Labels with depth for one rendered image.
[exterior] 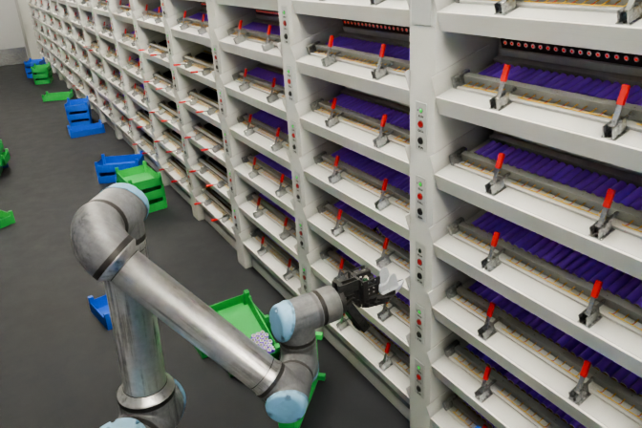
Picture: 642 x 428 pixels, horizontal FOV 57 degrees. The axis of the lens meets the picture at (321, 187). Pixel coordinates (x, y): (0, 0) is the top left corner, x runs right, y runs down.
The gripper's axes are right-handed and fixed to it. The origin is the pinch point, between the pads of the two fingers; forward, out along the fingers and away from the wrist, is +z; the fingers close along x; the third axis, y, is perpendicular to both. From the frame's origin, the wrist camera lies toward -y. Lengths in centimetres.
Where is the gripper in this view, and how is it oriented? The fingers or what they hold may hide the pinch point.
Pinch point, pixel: (398, 284)
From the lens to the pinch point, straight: 161.3
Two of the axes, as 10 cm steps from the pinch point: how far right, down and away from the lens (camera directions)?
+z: 8.6, -2.3, 4.5
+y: -0.6, -9.3, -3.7
